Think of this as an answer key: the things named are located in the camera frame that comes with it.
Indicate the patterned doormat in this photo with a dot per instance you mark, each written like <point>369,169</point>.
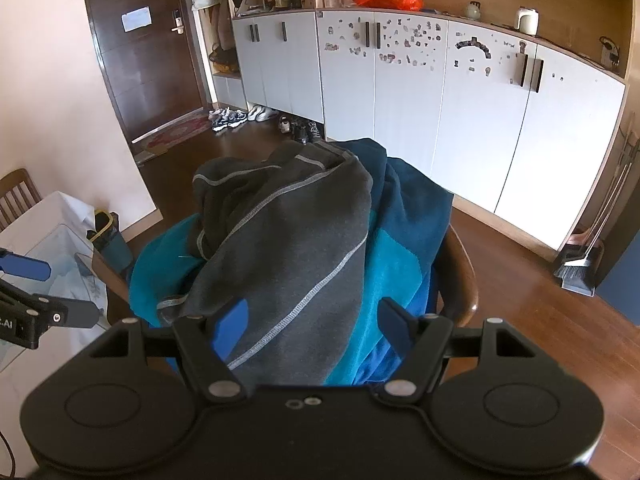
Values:
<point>175,132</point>

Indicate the white paper notice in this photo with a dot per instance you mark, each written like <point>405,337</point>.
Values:
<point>136,19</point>

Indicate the brown entrance door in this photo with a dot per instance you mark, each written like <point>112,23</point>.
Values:
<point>140,75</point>

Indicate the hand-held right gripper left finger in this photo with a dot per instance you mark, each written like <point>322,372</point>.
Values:
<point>231,325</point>

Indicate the dark grey long-sleeve top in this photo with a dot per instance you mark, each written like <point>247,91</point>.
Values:
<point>290,240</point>

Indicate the row of shoes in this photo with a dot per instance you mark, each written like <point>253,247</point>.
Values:
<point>265,114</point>

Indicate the wooden slat-back chair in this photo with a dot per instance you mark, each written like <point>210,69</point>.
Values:
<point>22,177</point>

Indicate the broom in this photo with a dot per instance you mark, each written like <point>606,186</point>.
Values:
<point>565,271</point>

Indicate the blue fleece garment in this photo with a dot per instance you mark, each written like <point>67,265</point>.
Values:
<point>410,210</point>

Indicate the pale round teapot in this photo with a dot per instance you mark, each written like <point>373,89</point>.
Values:
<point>474,11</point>

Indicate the teal bin with yellow rim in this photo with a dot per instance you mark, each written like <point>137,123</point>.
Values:
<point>112,247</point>

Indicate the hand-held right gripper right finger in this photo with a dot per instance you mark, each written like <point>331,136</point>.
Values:
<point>395,327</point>

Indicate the grey dustpan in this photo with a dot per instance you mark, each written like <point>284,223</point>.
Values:
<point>582,280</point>

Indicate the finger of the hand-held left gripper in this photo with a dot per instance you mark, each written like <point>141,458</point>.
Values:
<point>75,314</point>
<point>25,265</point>

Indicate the white electric kettle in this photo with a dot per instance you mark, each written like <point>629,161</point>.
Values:
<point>526,21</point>

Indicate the white sticker-covered cabinet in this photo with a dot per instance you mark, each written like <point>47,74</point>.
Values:
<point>400,90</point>

